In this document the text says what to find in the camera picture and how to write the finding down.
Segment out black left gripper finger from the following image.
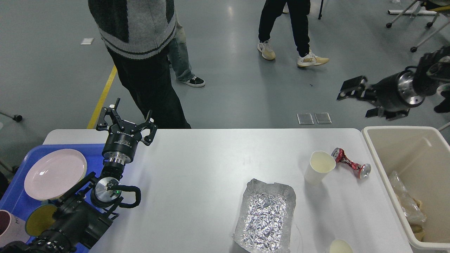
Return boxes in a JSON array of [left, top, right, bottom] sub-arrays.
[[96, 98, 124, 131], [139, 110, 159, 146]]

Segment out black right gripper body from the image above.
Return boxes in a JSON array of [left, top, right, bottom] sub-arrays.
[[367, 70, 425, 121]]

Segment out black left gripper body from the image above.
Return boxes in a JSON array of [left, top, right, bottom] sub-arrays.
[[102, 119, 148, 164]]

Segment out pink plate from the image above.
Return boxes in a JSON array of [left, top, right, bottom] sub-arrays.
[[24, 149, 87, 201]]

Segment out white paper cup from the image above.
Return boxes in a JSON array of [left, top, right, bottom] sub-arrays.
[[304, 150, 336, 185]]

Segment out blue-grey mug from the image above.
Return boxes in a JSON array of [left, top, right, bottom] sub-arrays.
[[25, 204, 58, 237]]

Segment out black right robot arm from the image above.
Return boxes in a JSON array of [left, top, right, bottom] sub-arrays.
[[336, 46, 450, 121]]

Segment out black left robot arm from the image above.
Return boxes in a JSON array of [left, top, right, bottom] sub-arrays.
[[1, 99, 158, 253]]

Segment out metal floor plate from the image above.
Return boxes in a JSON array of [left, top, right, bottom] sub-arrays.
[[297, 113, 315, 125], [314, 112, 332, 124]]

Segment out crushed red soda can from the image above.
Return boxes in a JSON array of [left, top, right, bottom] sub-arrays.
[[331, 147, 371, 179]]

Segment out beige plastic bin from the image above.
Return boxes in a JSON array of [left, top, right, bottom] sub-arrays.
[[362, 125, 450, 251]]

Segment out person in olive trousers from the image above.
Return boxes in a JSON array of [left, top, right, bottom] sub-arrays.
[[168, 12, 205, 88]]

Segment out person in grey sweater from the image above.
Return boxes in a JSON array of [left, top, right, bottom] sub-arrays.
[[88, 0, 191, 129]]

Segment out person in black tracksuit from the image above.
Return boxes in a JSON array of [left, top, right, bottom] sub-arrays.
[[257, 0, 330, 68]]

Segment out blue plastic tray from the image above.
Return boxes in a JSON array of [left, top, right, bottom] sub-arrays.
[[1, 144, 123, 253]]

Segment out pink mug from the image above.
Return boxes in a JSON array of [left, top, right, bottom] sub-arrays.
[[0, 210, 30, 247]]

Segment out white lid bottom edge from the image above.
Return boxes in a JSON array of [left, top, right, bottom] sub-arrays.
[[324, 239, 353, 253]]

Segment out aluminium foil tray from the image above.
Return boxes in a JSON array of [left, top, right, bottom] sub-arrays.
[[232, 179, 297, 253]]

